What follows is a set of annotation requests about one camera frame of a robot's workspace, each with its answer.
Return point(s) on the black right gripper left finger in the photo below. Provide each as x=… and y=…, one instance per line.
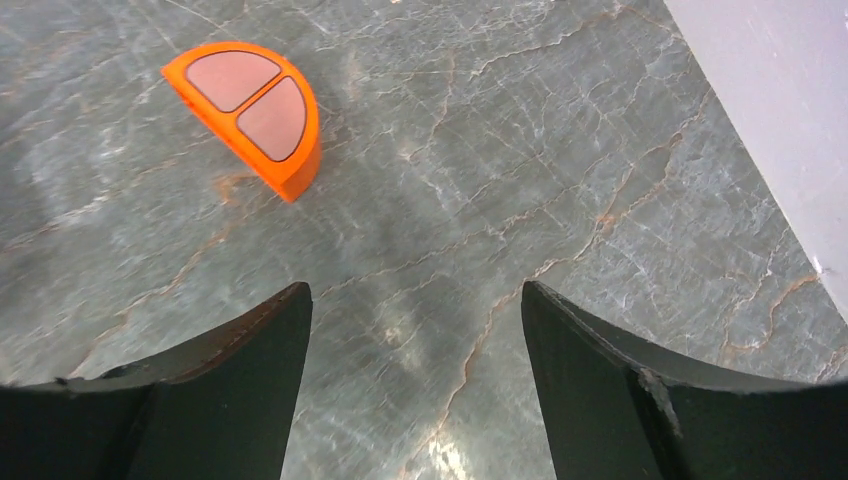
x=217, y=406

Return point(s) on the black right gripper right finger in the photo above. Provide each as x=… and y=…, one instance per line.
x=617, y=406

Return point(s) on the orange half round toy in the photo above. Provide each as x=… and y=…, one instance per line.
x=259, y=105

